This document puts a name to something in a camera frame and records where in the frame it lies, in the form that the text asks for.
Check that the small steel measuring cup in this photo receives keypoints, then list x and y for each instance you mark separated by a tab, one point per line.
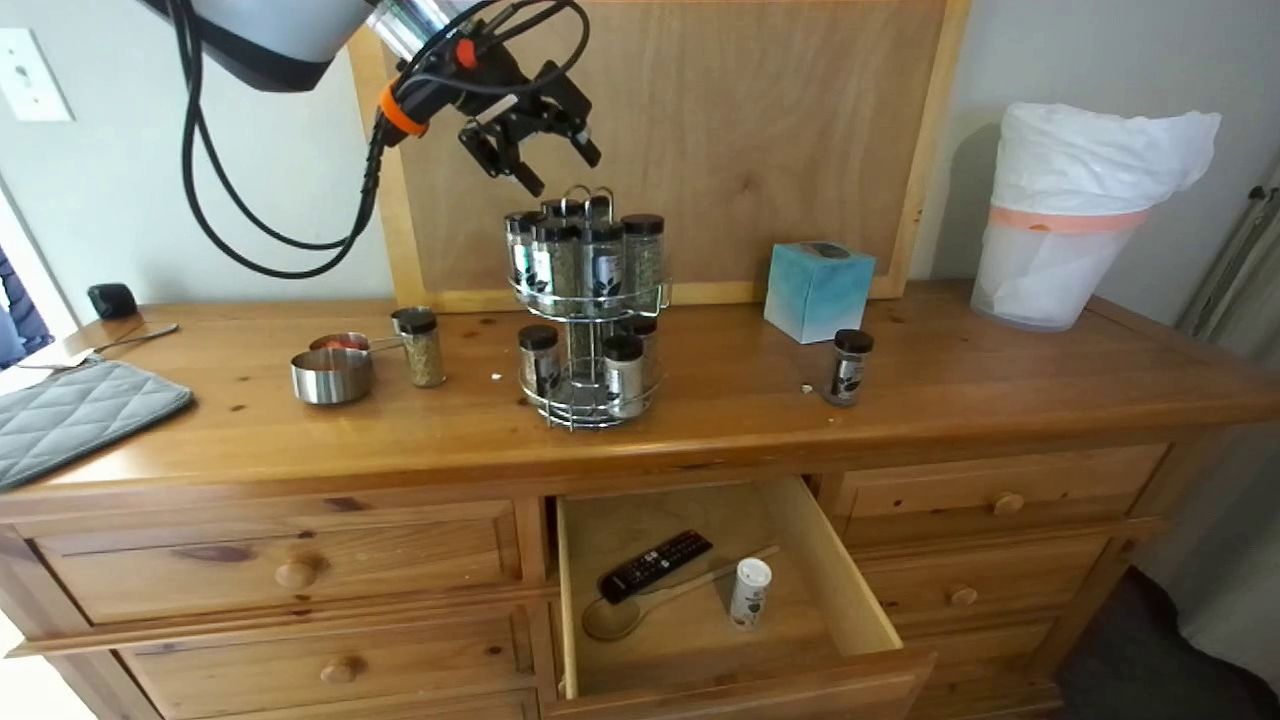
329	372

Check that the lower left rack spice jar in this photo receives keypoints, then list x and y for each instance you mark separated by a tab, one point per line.
539	352

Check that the teal tissue box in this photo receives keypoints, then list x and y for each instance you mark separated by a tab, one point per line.
819	291

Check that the white wall light switch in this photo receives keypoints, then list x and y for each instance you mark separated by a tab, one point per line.
27	83

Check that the small black box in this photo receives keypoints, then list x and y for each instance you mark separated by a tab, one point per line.
115	301

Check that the open wooden drawer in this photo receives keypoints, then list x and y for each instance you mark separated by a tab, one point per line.
823	649

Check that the spice jar with brown contents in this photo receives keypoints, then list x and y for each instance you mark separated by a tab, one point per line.
420	347

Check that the upper front rack spice jar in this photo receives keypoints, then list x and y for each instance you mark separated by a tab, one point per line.
561	264

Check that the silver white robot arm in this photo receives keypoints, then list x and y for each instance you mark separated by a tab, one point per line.
448	53

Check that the rack spice jar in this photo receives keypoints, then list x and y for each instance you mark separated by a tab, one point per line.
624	372
561	264
645	261
539	352

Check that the black-lid spice bottle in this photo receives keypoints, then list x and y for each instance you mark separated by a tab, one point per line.
526	232

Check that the lone black-lid spice jar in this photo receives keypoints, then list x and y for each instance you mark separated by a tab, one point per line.
849	365

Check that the white bin with bag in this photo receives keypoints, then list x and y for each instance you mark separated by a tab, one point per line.
1070	194

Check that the plywood backboard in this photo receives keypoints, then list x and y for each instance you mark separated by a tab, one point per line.
758	121

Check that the lower right rack spice jar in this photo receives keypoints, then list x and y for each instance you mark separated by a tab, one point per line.
624	372

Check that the black remote control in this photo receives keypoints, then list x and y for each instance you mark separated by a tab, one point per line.
654	566

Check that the pine wooden dresser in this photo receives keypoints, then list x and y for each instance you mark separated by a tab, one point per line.
399	556

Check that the grey quilted pot holder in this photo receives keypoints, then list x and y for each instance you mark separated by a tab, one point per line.
79	414

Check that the chrome revolving spice rack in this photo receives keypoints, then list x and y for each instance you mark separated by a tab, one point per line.
582	398

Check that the upper right rack spice jar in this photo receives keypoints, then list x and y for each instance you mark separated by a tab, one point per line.
645	261

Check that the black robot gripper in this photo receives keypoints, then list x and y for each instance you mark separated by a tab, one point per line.
559	105

